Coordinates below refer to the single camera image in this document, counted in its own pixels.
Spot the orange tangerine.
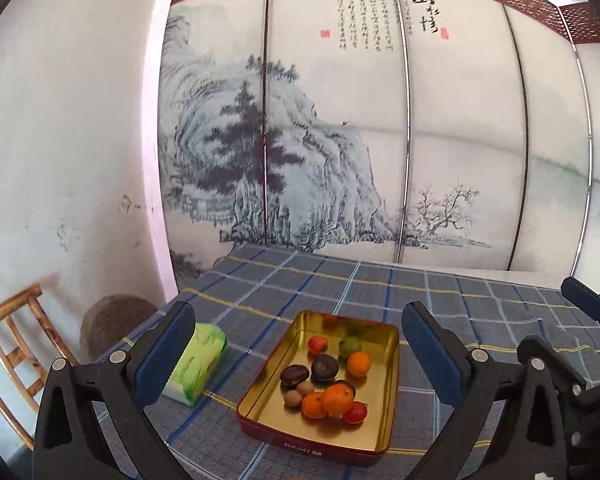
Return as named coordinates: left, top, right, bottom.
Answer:
left=322, top=383, right=355, bottom=416
left=301, top=392, right=329, bottom=420
left=346, top=352, right=371, bottom=377

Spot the round brown stool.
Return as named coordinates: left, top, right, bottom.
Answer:
left=79, top=294, right=157, bottom=365

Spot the blue plaid bed sheet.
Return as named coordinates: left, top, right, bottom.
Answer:
left=92, top=245, right=600, bottom=480

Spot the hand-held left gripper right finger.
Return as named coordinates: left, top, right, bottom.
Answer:
left=401, top=301, right=568, bottom=480

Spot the wooden chair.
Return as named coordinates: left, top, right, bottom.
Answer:
left=0, top=282, right=81, bottom=451

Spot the ink landscape painted screen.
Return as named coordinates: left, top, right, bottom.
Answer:
left=157, top=0, right=600, bottom=286

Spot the red and gold tin box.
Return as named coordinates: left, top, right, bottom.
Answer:
left=236, top=311, right=400, bottom=467

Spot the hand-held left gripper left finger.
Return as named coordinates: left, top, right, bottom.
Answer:
left=32, top=301, right=197, bottom=480

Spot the green tissue pack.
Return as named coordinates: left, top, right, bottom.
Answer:
left=160, top=323, right=229, bottom=407

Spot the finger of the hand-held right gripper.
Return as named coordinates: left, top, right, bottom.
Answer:
left=561, top=276, right=600, bottom=331
left=517, top=336, right=588, bottom=396

